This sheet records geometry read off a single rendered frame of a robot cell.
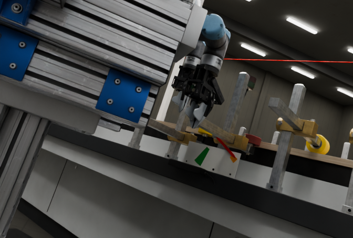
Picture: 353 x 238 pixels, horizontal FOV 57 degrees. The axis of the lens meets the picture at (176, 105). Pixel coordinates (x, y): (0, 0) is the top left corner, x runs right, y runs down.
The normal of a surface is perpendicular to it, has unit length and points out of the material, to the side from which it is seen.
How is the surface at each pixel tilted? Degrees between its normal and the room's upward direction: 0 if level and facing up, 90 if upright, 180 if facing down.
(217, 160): 90
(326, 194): 90
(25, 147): 90
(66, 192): 90
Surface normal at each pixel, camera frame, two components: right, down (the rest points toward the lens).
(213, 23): -0.22, -0.26
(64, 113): 0.29, -0.10
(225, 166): -0.59, -0.34
